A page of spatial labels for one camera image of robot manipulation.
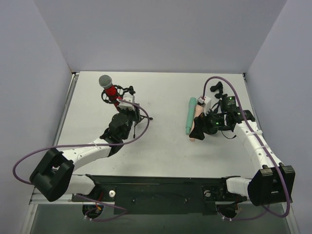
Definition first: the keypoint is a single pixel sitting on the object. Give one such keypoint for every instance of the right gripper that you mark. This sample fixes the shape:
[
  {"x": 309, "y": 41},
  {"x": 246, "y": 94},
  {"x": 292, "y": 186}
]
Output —
[{"x": 203, "y": 124}]

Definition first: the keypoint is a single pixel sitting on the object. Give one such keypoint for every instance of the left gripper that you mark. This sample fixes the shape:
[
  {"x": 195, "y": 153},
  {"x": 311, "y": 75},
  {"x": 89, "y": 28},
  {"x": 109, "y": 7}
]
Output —
[{"x": 134, "y": 113}]

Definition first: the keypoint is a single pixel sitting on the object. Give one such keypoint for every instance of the black tripod microphone stand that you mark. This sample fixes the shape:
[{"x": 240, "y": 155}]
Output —
[{"x": 132, "y": 92}]

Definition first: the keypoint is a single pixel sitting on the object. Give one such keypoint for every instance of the red glitter microphone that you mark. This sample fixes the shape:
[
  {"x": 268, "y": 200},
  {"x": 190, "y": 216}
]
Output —
[{"x": 109, "y": 94}]

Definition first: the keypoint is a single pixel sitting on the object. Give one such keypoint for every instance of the black round-base stand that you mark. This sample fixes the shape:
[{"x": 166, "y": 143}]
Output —
[
  {"x": 217, "y": 88},
  {"x": 224, "y": 97}
]

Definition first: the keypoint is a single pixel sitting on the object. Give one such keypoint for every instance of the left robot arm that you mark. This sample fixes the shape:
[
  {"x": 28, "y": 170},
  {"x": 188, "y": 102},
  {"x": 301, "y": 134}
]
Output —
[{"x": 54, "y": 177}]

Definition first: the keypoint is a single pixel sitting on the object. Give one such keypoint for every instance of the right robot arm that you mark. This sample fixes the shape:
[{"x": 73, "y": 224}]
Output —
[{"x": 273, "y": 181}]

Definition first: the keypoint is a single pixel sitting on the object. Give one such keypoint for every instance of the black round-base stand front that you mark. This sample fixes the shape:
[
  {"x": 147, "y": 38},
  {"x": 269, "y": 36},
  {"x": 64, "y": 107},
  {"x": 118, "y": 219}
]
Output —
[{"x": 217, "y": 88}]

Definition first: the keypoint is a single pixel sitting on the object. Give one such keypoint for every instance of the mint green toy microphone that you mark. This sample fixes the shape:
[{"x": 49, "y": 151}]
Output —
[{"x": 190, "y": 115}]

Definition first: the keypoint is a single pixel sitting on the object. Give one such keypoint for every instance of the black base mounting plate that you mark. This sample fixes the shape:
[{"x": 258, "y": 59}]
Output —
[{"x": 163, "y": 195}]

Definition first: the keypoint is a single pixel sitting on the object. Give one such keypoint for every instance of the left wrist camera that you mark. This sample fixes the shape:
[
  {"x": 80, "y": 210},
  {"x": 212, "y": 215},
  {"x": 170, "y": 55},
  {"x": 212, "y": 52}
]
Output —
[{"x": 126, "y": 102}]

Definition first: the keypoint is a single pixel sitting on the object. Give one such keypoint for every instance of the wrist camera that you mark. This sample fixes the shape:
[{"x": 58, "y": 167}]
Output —
[
  {"x": 206, "y": 103},
  {"x": 126, "y": 102}
]

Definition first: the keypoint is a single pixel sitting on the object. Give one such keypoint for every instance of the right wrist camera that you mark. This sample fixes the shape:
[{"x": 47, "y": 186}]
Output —
[{"x": 206, "y": 103}]

